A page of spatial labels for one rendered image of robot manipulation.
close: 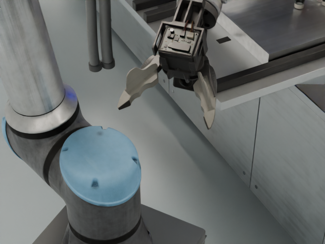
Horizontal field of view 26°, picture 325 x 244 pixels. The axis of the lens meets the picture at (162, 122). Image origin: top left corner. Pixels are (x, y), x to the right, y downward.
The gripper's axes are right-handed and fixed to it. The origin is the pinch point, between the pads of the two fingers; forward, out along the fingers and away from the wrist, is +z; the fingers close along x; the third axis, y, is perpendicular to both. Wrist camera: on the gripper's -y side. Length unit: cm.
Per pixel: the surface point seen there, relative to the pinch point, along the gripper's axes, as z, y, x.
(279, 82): -24.7, -25.0, 12.8
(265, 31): -40, -32, 6
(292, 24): -44, -33, 11
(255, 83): -23.2, -24.3, 8.4
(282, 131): -41, -82, 10
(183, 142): -52, -134, -29
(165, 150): -47, -131, -33
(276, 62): -28.9, -24.7, 11.3
